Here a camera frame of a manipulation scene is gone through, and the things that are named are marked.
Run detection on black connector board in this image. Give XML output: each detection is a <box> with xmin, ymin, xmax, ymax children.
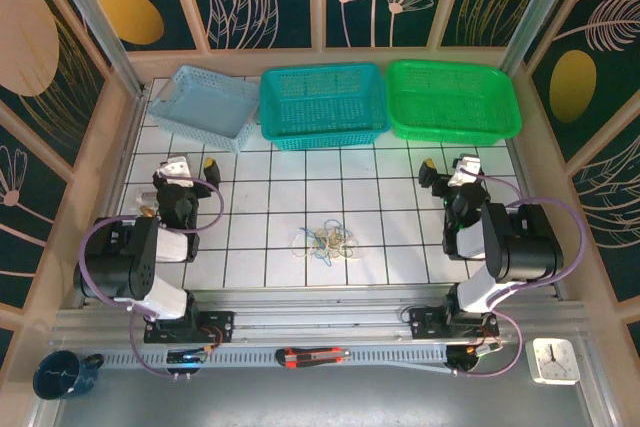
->
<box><xmin>447</xmin><ymin>339</ymin><xmax>504</xmax><ymax>373</ymax></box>
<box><xmin>166</xmin><ymin>349</ymin><xmax>209</xmax><ymax>365</ymax></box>

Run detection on light blue plastic basket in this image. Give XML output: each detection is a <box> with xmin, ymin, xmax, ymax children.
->
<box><xmin>148</xmin><ymin>64</ymin><xmax>261</xmax><ymax>154</ymax></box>

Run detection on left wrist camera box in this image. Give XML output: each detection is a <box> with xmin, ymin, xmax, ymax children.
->
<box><xmin>158</xmin><ymin>155</ymin><xmax>194</xmax><ymax>183</ymax></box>

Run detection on white cable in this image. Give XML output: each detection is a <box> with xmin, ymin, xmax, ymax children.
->
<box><xmin>292</xmin><ymin>240</ymin><xmax>366</xmax><ymax>263</ymax></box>

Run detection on light blue cable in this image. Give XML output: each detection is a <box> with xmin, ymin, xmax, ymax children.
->
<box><xmin>298</xmin><ymin>219</ymin><xmax>354</xmax><ymax>261</ymax></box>

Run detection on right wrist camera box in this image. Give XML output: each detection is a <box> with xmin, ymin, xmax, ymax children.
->
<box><xmin>452</xmin><ymin>156</ymin><xmax>483</xmax><ymax>188</ymax></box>

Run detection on white square clock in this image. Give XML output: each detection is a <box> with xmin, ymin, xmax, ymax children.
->
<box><xmin>524</xmin><ymin>337</ymin><xmax>581</xmax><ymax>387</ymax></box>

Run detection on teal plastic basket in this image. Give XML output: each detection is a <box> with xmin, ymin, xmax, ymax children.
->
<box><xmin>259</xmin><ymin>63</ymin><xmax>393</xmax><ymax>151</ymax></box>

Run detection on grey slotted cable duct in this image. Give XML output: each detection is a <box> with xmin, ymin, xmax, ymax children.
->
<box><xmin>97</xmin><ymin>345</ymin><xmax>451</xmax><ymax>369</ymax></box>

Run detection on orange black box cutter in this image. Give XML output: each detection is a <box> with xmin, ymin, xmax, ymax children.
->
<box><xmin>274</xmin><ymin>346</ymin><xmax>351</xmax><ymax>371</ymax></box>

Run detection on dark blue mug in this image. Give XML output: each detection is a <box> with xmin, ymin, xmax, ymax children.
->
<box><xmin>33</xmin><ymin>350</ymin><xmax>105</xmax><ymax>401</ymax></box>

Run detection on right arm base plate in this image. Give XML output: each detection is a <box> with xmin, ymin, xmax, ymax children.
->
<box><xmin>408</xmin><ymin>306</ymin><xmax>500</xmax><ymax>341</ymax></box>

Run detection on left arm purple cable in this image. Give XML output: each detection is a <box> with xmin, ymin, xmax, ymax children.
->
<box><xmin>78</xmin><ymin>176</ymin><xmax>225</xmax><ymax>378</ymax></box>

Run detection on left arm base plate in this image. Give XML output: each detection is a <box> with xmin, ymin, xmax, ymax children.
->
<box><xmin>143</xmin><ymin>310</ymin><xmax>235</xmax><ymax>344</ymax></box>

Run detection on green plastic basket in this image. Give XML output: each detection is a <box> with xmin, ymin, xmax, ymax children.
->
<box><xmin>384</xmin><ymin>59</ymin><xmax>523</xmax><ymax>144</ymax></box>

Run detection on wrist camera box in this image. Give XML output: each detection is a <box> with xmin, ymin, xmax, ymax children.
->
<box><xmin>158</xmin><ymin>155</ymin><xmax>194</xmax><ymax>183</ymax></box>
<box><xmin>452</xmin><ymin>156</ymin><xmax>483</xmax><ymax>188</ymax></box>

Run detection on aluminium corner post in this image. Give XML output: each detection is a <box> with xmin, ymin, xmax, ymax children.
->
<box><xmin>39</xmin><ymin>0</ymin><xmax>147</xmax><ymax>97</ymax></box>
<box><xmin>499</xmin><ymin>0</ymin><xmax>574</xmax><ymax>73</ymax></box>

